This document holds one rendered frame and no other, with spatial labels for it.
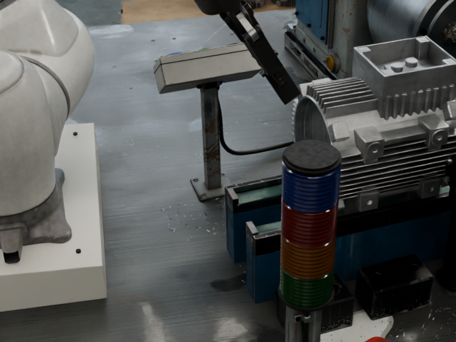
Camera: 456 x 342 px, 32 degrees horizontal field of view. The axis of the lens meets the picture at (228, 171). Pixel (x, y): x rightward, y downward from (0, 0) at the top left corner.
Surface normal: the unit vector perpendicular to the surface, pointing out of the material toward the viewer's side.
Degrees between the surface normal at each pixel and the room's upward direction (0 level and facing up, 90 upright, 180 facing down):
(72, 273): 90
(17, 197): 100
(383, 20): 84
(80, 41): 57
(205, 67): 52
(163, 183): 0
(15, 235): 11
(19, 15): 45
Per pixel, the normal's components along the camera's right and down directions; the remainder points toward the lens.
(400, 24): -0.94, 0.06
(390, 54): 0.30, 0.53
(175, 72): 0.23, -0.09
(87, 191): 0.03, -0.79
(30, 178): 0.65, 0.48
